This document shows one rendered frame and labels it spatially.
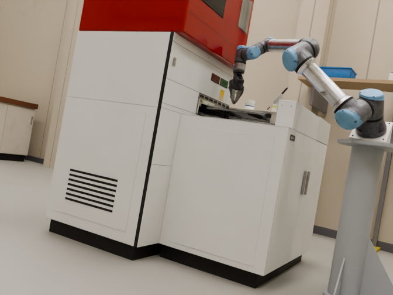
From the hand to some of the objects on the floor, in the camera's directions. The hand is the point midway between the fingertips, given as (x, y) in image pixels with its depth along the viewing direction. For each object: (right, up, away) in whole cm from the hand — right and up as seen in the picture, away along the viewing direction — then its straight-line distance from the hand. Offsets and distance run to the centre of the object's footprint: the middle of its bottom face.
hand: (234, 102), depth 254 cm
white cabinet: (+4, -99, +3) cm, 99 cm away
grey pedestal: (+62, -108, -45) cm, 132 cm away
